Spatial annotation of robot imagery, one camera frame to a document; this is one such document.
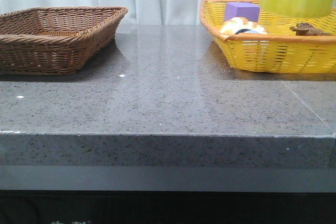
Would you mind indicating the brown wicker basket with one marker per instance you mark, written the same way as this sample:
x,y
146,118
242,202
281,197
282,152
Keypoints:
x,y
55,41

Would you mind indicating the bread roll toy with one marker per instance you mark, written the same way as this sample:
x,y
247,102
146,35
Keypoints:
x,y
238,25

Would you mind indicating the purple foam block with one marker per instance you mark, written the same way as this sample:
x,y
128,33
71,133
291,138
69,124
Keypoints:
x,y
242,9

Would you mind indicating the yellow woven basket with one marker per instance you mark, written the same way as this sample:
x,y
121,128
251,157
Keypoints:
x,y
281,50

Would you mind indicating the brown toy figure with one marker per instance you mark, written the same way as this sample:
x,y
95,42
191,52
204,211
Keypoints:
x,y
307,29

